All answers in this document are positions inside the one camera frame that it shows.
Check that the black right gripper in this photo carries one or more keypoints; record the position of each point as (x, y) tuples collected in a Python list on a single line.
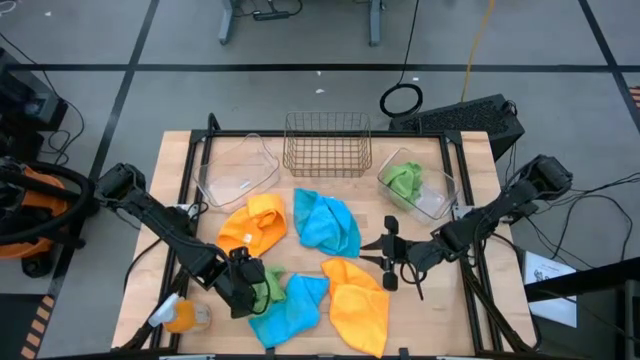
[(415, 255)]

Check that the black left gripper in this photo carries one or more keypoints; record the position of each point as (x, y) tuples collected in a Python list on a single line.
[(242, 272)]

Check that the green microfiber towel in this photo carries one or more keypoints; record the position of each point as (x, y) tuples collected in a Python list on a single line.
[(275, 287), (405, 180)]

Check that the blue microfiber towel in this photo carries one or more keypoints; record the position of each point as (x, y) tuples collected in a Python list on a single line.
[(325, 225), (292, 310)]

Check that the orange microfiber towel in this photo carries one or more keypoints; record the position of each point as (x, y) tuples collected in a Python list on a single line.
[(252, 225), (357, 305)]

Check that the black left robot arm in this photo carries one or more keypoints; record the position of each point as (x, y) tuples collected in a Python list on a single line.
[(165, 225)]

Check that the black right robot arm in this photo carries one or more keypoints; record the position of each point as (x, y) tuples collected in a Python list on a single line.
[(510, 200)]

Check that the orange spray bottle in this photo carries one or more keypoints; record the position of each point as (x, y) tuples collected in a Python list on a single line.
[(185, 317)]

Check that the clear plastic bin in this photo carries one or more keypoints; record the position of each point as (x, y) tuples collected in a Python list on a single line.
[(235, 172), (440, 200)]

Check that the black perforated computer case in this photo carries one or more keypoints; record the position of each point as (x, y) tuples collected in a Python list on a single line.
[(460, 122)]

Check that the white printed paper sheet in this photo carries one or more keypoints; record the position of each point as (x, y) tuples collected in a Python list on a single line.
[(550, 290)]

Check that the black shelf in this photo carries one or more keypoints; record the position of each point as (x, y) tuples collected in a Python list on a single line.
[(590, 280)]

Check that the grey desk leg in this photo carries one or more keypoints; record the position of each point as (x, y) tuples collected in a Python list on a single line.
[(226, 22), (375, 22)]

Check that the orange and black vacuum cleaner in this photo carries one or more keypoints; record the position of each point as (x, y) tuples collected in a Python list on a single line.
[(30, 200)]

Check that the black power strip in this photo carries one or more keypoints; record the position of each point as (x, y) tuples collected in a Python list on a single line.
[(270, 15)]

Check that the black equipment box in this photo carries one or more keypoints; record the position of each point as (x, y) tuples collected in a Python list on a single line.
[(25, 105)]

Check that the black metal table frame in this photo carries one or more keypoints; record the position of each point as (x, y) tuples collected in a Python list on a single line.
[(200, 136)]

